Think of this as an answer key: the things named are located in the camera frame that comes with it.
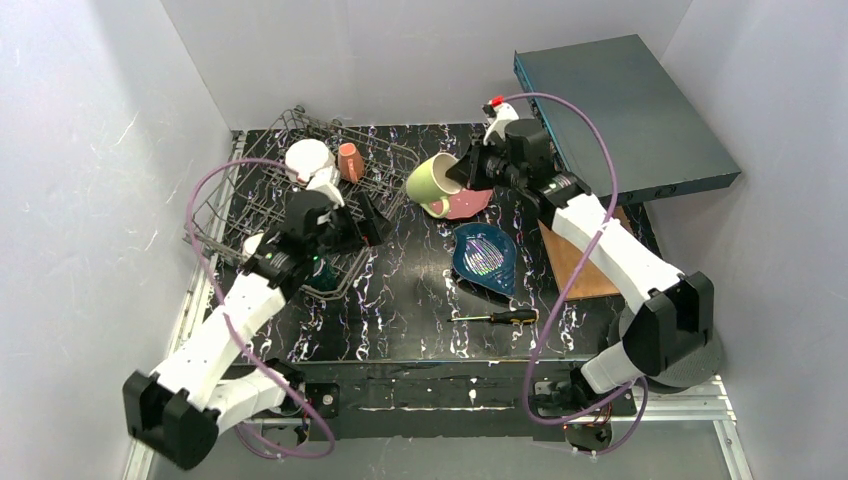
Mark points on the wooden board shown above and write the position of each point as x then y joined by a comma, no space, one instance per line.
583,265

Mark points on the pink dotted plate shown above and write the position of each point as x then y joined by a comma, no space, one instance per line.
468,203

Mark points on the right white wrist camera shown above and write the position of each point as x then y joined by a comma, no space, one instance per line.
498,114

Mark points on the gold-rimmed small bowl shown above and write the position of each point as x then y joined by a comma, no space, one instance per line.
251,244

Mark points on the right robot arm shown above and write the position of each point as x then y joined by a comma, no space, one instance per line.
672,311

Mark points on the pink small cup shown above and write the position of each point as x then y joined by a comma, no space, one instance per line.
350,163

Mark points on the grey wire dish rack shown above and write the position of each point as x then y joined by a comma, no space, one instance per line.
252,198

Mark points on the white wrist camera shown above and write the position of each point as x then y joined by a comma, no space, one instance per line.
498,114
326,181

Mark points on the blue leaf-shaped plate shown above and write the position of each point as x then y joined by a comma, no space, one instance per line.
485,256

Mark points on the dark green cup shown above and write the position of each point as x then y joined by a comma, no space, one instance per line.
323,279

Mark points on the light green mug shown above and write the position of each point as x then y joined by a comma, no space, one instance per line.
430,187

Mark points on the black yellow screwdriver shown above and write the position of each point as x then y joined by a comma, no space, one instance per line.
508,317

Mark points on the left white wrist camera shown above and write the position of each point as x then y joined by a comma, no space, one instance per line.
326,181

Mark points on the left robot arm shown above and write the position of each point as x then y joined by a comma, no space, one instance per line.
182,406

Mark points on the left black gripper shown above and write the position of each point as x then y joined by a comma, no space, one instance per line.
357,225

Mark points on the teal metal case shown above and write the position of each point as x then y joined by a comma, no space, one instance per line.
660,145

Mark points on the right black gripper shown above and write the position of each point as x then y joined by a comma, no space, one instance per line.
474,168

